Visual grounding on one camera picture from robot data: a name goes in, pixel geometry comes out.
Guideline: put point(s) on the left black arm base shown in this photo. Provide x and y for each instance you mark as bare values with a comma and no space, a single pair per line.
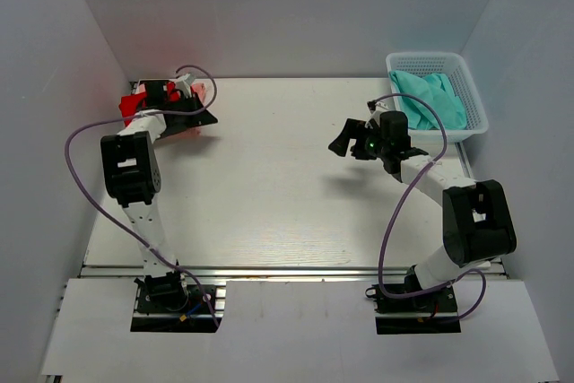
170,304

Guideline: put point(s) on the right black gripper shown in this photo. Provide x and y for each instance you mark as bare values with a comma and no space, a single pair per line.
352,128

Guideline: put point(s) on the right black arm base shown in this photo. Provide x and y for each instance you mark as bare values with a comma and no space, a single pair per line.
434,313

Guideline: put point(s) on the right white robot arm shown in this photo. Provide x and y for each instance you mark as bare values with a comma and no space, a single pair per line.
476,221

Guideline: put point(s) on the teal t-shirt in basket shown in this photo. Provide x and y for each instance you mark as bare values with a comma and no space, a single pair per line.
437,91

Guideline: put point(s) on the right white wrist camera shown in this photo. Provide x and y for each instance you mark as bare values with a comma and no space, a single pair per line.
376,109

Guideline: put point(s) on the aluminium table rail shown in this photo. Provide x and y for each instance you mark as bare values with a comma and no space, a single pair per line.
237,272

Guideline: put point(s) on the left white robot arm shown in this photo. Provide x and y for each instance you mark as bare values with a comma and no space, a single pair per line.
157,109

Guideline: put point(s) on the red t-shirt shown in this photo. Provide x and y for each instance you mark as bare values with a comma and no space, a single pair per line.
129,104

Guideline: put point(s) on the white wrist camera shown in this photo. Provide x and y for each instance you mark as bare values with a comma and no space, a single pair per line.
184,84
376,109

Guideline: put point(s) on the folded pink t-shirt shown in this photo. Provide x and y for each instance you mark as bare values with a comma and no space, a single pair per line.
201,91

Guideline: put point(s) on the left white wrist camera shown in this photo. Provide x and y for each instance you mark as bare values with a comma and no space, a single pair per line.
184,84

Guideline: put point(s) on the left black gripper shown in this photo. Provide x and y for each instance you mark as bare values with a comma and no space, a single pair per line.
202,118

